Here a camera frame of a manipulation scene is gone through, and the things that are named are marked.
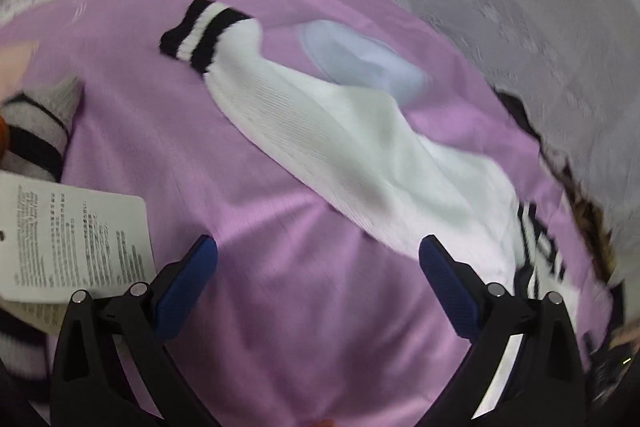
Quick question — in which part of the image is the white paper hang tag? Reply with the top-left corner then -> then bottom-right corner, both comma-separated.
0,171 -> 156,305

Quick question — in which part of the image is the brown patterned fabric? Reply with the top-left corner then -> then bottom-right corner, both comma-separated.
495,89 -> 626,288

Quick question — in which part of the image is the pink bed sheet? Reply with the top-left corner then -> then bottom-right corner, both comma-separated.
0,0 -> 616,427

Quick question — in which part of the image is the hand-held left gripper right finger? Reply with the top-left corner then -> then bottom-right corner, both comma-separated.
417,234 -> 586,427

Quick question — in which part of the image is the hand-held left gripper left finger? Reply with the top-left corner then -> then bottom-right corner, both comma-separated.
50,234 -> 219,427

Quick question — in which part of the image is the white sweater with black stripes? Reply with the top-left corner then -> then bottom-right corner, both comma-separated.
0,0 -> 586,380

